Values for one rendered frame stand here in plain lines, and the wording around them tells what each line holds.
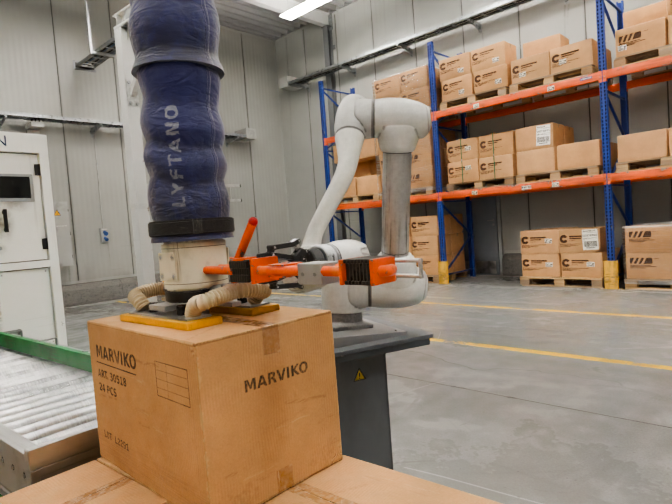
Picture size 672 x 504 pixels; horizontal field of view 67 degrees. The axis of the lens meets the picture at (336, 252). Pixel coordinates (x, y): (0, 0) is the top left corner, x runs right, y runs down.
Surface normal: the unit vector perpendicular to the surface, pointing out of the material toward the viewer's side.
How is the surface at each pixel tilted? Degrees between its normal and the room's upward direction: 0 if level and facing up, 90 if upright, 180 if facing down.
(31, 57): 90
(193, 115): 76
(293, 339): 90
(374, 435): 90
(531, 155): 87
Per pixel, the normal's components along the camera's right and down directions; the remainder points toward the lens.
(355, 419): 0.44, 0.01
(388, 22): -0.69, 0.09
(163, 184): -0.24, -0.23
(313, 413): 0.71, -0.02
